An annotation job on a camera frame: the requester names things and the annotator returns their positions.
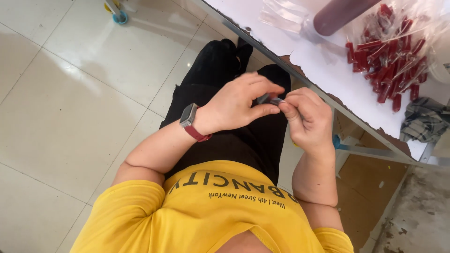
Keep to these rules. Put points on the clear plastic bag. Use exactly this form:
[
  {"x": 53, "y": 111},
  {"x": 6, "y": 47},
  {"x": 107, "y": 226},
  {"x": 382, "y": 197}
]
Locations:
[{"x": 393, "y": 45}]

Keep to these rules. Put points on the dark red cylinder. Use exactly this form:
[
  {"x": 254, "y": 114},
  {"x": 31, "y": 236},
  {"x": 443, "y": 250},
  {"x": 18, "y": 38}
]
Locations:
[{"x": 339, "y": 15}]

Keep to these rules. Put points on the brown cardboard box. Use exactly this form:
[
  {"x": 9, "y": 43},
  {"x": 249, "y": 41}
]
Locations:
[{"x": 365, "y": 182}]

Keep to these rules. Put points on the yellow printed t-shirt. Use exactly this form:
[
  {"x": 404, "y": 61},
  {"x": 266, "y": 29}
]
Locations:
[{"x": 211, "y": 210}]

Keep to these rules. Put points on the small clear-wrapped item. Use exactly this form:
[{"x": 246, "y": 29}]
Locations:
[{"x": 270, "y": 100}]

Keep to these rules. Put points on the person's left hand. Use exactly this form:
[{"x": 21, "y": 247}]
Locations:
[{"x": 228, "y": 105}]

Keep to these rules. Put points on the metal table frame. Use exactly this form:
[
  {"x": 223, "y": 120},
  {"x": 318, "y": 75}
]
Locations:
[{"x": 316, "y": 88}]

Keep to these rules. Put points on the pile of red wrapped sticks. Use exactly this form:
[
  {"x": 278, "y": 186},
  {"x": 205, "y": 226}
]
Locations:
[{"x": 390, "y": 59}]

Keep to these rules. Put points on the clear plastic wrappers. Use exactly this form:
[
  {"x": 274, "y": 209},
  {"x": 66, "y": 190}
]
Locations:
[{"x": 286, "y": 17}]

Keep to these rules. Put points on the grey checked cloth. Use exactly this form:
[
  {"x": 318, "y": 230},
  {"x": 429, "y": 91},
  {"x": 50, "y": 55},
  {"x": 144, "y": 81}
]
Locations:
[{"x": 425, "y": 119}]

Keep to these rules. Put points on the black trousers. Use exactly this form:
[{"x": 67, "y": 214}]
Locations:
[{"x": 232, "y": 116}]

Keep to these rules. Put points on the person's right hand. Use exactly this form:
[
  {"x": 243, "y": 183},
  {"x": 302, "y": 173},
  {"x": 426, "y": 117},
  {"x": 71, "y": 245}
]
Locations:
[{"x": 309, "y": 123}]

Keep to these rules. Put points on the blue-footed furniture leg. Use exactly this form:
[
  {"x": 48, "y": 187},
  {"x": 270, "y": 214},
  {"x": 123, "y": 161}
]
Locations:
[{"x": 117, "y": 12}]

